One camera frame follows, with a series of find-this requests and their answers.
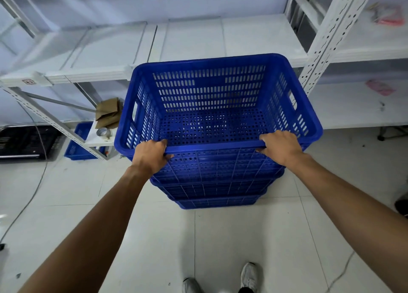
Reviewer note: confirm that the person's left thumb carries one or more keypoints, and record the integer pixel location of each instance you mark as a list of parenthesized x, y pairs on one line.
[(169, 157)]

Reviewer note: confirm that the person's right thumb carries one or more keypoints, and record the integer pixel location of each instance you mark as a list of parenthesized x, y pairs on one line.
[(261, 149)]

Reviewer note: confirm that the brown cardboard pieces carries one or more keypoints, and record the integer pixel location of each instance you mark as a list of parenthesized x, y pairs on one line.
[(108, 113)]

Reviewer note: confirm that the small shelf label sticker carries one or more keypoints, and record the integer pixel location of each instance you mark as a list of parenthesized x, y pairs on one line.
[(28, 81)]

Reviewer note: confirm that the person's right hand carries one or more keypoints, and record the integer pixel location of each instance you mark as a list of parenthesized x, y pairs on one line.
[(282, 148)]

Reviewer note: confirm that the black plastic crate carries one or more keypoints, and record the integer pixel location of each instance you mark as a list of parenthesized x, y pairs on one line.
[(25, 141)]

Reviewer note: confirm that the small blue plastic crate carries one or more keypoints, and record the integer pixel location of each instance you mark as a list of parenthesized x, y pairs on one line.
[(78, 148)]

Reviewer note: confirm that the grey metal stand foot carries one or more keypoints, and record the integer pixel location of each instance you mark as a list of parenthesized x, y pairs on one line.
[(393, 133)]

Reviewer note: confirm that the person's right forearm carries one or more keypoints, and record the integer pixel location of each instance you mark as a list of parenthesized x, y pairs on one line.
[(353, 213)]

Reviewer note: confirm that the flat pink packet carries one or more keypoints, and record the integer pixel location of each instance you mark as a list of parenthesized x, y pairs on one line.
[(380, 87)]

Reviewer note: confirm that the black object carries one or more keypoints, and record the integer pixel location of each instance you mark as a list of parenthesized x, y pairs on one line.
[(402, 206)]

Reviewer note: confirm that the person's left hand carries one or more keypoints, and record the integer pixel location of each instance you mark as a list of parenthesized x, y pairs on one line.
[(147, 158)]

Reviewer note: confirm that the white metal shelf rack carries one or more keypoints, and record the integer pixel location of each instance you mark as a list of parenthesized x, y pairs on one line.
[(357, 105), (105, 50)]

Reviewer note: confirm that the person's left grey shoe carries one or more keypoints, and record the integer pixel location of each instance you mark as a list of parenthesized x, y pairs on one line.
[(190, 286)]

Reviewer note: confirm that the grey tape roll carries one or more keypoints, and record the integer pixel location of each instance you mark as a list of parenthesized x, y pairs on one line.
[(103, 133)]

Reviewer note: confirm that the person's right grey shoe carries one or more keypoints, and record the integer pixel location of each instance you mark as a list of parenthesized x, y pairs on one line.
[(249, 275)]

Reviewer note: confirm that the pink packet with tools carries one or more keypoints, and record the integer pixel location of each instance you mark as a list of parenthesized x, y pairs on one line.
[(387, 15)]

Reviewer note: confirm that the person's left forearm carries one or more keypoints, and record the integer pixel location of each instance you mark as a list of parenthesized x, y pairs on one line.
[(92, 235)]

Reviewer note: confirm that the person's grey shoe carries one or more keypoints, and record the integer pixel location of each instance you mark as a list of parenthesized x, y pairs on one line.
[(249, 275), (190, 286)]

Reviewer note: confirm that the large blue perforated plastic crate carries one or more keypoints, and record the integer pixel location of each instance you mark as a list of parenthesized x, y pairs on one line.
[(216, 181), (216, 202), (220, 111), (216, 192)]

